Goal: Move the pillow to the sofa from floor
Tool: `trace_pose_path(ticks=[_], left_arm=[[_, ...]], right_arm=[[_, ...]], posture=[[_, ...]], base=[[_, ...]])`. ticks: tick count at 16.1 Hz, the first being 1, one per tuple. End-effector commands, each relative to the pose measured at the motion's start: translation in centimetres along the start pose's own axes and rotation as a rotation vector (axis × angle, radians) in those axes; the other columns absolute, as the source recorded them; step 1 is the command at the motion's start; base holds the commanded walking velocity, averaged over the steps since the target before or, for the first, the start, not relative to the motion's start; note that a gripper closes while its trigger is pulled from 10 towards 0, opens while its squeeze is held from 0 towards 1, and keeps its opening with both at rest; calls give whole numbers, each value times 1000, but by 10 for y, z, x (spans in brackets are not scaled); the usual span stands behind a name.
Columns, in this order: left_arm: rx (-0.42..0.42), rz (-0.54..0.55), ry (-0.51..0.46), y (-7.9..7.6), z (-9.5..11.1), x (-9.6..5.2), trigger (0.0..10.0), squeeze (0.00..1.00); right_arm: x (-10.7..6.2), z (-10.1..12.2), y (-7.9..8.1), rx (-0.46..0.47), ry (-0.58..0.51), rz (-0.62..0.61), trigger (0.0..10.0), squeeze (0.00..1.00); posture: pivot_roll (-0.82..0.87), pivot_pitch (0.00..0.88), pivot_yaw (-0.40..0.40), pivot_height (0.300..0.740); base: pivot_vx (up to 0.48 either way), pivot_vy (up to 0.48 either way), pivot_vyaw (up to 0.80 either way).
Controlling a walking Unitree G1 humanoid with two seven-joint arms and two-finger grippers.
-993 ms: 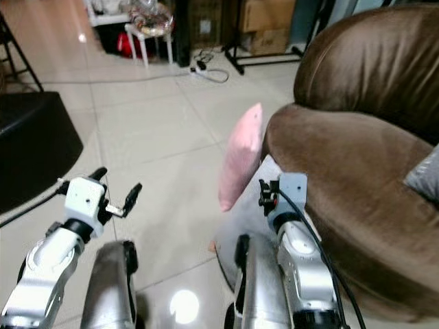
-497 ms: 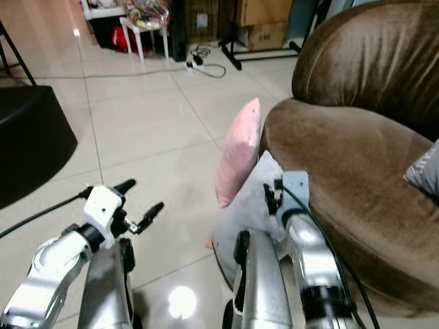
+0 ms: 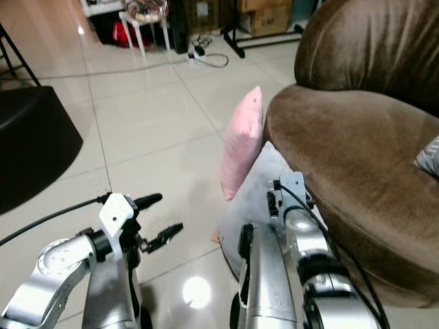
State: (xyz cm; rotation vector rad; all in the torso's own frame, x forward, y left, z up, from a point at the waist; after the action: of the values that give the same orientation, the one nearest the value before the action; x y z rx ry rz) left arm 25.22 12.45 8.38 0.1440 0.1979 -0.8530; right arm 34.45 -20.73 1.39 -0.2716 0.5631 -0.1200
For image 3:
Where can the black leather seat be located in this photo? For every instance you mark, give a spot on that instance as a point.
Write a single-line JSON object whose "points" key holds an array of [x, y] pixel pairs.
{"points": [[34, 144]]}

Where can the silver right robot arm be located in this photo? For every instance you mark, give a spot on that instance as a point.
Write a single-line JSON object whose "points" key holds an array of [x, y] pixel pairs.
{"points": [[309, 274]]}

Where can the grey patterned cushion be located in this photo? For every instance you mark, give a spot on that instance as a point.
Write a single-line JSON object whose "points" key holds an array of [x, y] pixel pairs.
{"points": [[429, 157]]}

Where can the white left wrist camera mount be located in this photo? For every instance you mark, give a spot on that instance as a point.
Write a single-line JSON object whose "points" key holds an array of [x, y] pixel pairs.
{"points": [[113, 211]]}

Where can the red bag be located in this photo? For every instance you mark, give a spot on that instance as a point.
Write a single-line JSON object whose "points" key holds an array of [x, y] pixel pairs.
{"points": [[125, 34]]}

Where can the brown velvet sofa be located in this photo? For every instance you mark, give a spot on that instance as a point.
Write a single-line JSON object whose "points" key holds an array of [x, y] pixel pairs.
{"points": [[357, 137]]}

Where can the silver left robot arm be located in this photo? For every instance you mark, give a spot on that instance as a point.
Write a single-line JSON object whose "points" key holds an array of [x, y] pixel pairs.
{"points": [[58, 267]]}

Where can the floral patterned bag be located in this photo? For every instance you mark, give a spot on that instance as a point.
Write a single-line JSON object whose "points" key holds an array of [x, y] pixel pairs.
{"points": [[147, 9]]}

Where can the grey pillow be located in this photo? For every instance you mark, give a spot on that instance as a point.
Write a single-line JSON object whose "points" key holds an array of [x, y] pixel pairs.
{"points": [[250, 202]]}

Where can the black tripod legs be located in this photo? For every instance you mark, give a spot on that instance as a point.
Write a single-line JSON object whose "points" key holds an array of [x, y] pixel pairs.
{"points": [[19, 58]]}

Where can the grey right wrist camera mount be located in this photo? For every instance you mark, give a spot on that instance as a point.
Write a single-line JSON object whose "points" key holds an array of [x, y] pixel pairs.
{"points": [[292, 189]]}

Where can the pink pillow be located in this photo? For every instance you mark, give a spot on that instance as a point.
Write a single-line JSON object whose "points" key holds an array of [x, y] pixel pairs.
{"points": [[243, 145]]}

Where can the black floor stand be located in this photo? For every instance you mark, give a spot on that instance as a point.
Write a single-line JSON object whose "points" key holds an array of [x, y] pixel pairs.
{"points": [[260, 40]]}

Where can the white power strip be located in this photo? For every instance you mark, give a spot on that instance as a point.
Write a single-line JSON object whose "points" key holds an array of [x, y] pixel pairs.
{"points": [[202, 57]]}

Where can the cardboard box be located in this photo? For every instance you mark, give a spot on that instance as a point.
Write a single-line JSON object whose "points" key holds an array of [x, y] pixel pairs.
{"points": [[267, 19]]}

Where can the white stool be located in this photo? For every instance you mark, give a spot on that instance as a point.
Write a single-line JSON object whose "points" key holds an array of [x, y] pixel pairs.
{"points": [[141, 22]]}

